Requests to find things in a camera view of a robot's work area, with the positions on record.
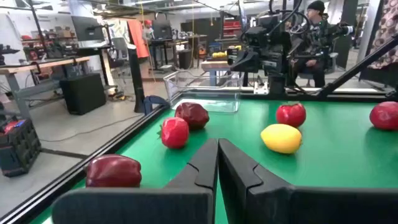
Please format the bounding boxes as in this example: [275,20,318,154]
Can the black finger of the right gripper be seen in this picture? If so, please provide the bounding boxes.
[228,50,262,65]
[229,60,264,74]

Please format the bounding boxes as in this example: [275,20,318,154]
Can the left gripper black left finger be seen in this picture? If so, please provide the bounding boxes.
[51,138,218,224]

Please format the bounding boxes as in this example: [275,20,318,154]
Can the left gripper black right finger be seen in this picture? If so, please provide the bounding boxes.
[218,138,398,224]

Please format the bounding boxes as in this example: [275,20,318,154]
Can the red tomato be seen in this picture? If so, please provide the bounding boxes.
[160,116,190,149]
[369,101,398,131]
[275,102,307,128]

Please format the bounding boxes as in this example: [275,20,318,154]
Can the yellow lemon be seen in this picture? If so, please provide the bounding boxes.
[260,123,303,155]

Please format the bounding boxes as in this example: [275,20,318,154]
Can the dark red apple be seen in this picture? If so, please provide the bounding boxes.
[85,154,143,189]
[174,101,210,131]

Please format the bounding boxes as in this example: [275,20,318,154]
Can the red storage bins shelf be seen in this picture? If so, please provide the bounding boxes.
[223,19,243,40]

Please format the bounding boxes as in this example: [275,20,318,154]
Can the small wood-top table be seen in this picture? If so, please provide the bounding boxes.
[201,60,231,87]

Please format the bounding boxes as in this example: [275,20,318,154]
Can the person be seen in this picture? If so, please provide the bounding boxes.
[292,0,355,88]
[142,19,155,43]

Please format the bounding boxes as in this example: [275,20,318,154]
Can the clear plastic basket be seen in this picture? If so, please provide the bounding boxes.
[163,68,246,113]

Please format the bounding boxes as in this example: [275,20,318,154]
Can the black trash bin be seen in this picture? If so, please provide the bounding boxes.
[177,49,194,70]

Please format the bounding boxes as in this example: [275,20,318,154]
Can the black clamp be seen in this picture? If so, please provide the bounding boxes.
[142,95,171,116]

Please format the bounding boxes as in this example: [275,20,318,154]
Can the orange hanging cloth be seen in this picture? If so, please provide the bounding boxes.
[126,19,150,59]

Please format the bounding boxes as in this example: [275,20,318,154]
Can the brown patterned curtain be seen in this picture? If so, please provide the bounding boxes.
[368,0,398,70]

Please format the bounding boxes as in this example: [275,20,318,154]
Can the black cabinet box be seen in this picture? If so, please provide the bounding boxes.
[58,73,107,116]

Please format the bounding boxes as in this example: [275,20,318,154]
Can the black computer monitor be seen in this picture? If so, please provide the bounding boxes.
[70,15,106,44]

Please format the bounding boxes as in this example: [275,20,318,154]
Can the black plastic crate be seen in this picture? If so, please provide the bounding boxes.
[0,117,43,178]

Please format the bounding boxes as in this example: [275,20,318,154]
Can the wood-top workbench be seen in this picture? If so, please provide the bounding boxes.
[0,55,91,119]

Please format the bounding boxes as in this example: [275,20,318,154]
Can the white metal bracket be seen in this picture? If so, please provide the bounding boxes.
[253,81,270,95]

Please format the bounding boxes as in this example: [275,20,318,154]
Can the black diagonal frame strut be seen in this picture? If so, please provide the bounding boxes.
[317,33,398,100]

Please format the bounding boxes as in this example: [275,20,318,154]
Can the black floor post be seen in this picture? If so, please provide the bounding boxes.
[127,46,146,114]

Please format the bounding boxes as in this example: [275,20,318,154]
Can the thin floor cable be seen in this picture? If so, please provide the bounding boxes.
[39,112,144,144]

